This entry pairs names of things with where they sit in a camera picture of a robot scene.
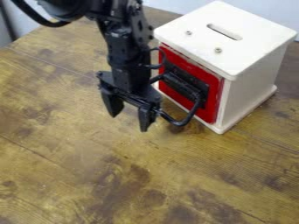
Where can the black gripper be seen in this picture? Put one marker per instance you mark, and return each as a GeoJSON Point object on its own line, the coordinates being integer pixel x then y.
{"type": "Point", "coordinates": [126, 83]}

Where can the black drawer handle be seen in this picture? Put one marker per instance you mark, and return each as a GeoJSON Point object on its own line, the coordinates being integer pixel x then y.
{"type": "Point", "coordinates": [176, 81]}

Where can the red drawer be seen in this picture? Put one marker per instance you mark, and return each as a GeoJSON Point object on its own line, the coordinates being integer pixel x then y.
{"type": "Point", "coordinates": [194, 74]}

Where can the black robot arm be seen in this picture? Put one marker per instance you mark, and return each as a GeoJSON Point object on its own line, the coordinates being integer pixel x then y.
{"type": "Point", "coordinates": [114, 15]}

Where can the white wooden cabinet box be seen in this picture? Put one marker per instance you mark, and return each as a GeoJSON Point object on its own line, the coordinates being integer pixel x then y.
{"type": "Point", "coordinates": [232, 50]}

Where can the dark vertical post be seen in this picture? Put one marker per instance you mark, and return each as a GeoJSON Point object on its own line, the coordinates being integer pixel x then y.
{"type": "Point", "coordinates": [8, 20]}

